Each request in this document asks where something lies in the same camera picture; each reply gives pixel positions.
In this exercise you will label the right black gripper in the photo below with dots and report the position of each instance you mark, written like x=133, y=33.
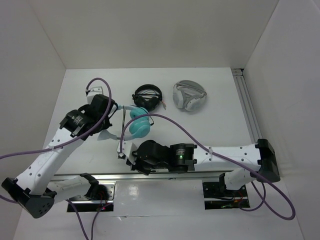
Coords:
x=136, y=166

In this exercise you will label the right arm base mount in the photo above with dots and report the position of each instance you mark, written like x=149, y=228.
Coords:
x=214, y=199

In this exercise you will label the black headphones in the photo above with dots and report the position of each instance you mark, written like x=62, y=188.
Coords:
x=148, y=96

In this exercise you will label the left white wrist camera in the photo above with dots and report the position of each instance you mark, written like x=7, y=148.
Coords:
x=91, y=92

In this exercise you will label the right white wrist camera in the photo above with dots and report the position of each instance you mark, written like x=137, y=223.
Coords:
x=124, y=150

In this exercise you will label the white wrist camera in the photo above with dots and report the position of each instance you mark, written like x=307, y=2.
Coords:
x=124, y=150
x=91, y=92

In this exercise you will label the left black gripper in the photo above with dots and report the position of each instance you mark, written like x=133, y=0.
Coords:
x=107, y=123

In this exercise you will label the aluminium rail front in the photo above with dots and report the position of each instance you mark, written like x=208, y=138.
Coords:
x=158, y=176

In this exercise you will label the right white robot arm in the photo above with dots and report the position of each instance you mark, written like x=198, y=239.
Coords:
x=239, y=165

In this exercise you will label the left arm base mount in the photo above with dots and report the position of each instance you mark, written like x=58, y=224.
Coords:
x=103, y=199

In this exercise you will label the teal cat-ear headphones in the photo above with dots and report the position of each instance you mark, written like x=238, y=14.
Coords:
x=139, y=128

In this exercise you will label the aluminium rail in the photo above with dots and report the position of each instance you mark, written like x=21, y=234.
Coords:
x=246, y=104
x=158, y=176

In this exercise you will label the white grey headphones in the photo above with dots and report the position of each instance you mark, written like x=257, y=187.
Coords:
x=188, y=95

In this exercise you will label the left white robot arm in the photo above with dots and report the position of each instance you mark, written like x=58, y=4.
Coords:
x=34, y=190

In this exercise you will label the aluminium rail right side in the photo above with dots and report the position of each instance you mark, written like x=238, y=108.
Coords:
x=246, y=104

